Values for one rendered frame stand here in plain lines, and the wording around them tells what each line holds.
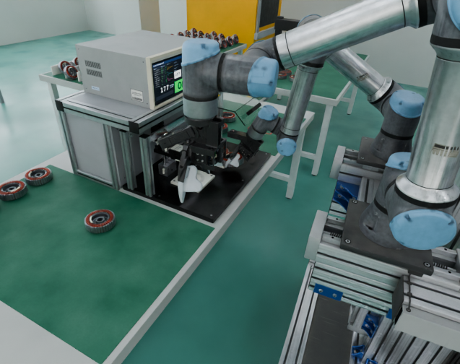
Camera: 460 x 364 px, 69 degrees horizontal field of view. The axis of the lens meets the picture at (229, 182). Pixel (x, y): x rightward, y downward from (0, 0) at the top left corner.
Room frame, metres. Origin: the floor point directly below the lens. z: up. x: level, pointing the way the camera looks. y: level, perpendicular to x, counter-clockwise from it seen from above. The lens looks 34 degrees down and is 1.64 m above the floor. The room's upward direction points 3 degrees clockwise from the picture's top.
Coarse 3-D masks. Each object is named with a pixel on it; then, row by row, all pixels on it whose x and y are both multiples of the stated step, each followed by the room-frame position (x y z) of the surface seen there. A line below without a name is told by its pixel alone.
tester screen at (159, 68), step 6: (168, 60) 1.38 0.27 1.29; (174, 60) 1.42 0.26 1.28; (180, 60) 1.45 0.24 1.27; (156, 66) 1.31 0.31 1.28; (162, 66) 1.34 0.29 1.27; (168, 66) 1.38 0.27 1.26; (174, 66) 1.41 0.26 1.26; (180, 66) 1.45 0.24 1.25; (156, 72) 1.30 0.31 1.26; (162, 72) 1.34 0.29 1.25; (168, 72) 1.38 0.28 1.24; (156, 78) 1.30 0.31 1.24; (162, 78) 1.34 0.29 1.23; (168, 78) 1.37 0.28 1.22; (174, 78) 1.41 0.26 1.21; (180, 78) 1.45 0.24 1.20; (156, 84) 1.30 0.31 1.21; (162, 84) 1.34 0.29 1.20; (174, 84) 1.41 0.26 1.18; (156, 90) 1.30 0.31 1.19; (168, 90) 1.37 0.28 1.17; (174, 90) 1.41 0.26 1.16; (156, 96) 1.29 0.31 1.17; (168, 96) 1.37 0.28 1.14; (156, 102) 1.29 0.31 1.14
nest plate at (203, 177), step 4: (200, 172) 1.35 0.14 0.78; (204, 172) 1.35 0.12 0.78; (176, 176) 1.30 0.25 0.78; (196, 176) 1.31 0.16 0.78; (200, 176) 1.31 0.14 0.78; (204, 176) 1.31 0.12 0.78; (208, 176) 1.32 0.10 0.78; (212, 176) 1.32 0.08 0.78; (172, 180) 1.27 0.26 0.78; (176, 180) 1.27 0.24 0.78; (200, 180) 1.28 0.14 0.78; (204, 180) 1.28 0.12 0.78; (208, 180) 1.29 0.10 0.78; (176, 184) 1.25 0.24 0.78; (204, 184) 1.25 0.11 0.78
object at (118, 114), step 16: (80, 96) 1.38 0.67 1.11; (96, 96) 1.40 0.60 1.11; (80, 112) 1.27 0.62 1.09; (96, 112) 1.23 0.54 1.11; (112, 112) 1.23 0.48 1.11; (128, 112) 1.24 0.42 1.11; (144, 112) 1.25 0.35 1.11; (160, 112) 1.27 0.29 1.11; (176, 112) 1.37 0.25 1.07; (128, 128) 1.16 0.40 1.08; (144, 128) 1.17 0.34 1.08
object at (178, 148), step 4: (176, 144) 1.36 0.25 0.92; (180, 144) 1.36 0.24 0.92; (160, 148) 1.35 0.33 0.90; (172, 148) 1.32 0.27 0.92; (176, 148) 1.32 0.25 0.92; (180, 148) 1.32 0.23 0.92; (156, 152) 1.34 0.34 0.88; (160, 152) 1.33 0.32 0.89; (164, 152) 1.32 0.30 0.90; (168, 152) 1.32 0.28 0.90; (172, 152) 1.30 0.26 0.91; (176, 152) 1.29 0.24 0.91; (180, 152) 1.29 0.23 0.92; (164, 156) 1.33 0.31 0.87; (168, 156) 1.31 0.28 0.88; (172, 156) 1.30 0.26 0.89; (176, 156) 1.29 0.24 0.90; (180, 156) 1.29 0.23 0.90; (164, 160) 1.33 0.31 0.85; (164, 164) 1.33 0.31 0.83
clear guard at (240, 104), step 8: (224, 96) 1.63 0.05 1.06; (232, 96) 1.63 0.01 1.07; (240, 96) 1.64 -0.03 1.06; (248, 96) 1.65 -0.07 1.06; (224, 104) 1.52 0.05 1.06; (232, 104) 1.52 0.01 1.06; (240, 104) 1.53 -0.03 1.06; (248, 104) 1.56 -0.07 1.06; (240, 112) 1.46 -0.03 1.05; (256, 112) 1.56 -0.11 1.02; (240, 120) 1.42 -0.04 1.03; (248, 120) 1.46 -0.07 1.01
